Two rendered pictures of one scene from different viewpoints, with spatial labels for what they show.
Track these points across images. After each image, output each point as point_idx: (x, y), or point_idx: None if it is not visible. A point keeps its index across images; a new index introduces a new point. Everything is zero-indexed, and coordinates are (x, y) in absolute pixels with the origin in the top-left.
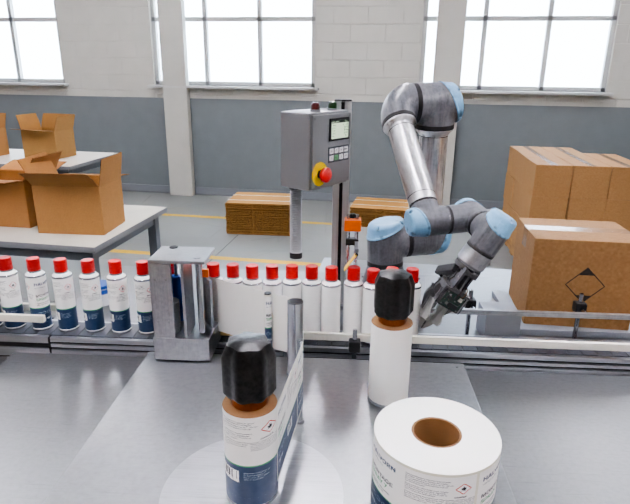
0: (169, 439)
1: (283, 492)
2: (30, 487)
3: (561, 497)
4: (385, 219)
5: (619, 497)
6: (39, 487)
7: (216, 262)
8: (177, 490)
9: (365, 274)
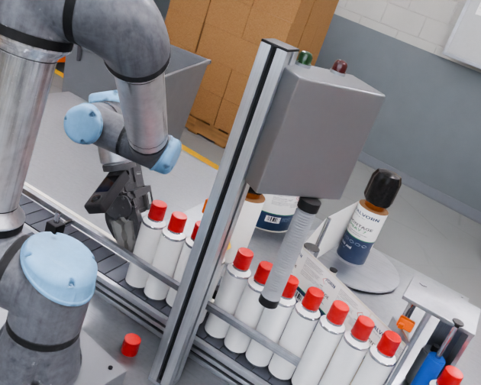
0: (396, 314)
1: (334, 249)
2: (478, 360)
3: (175, 198)
4: (54, 257)
5: (147, 183)
6: (472, 357)
7: (388, 335)
8: (390, 279)
9: (75, 357)
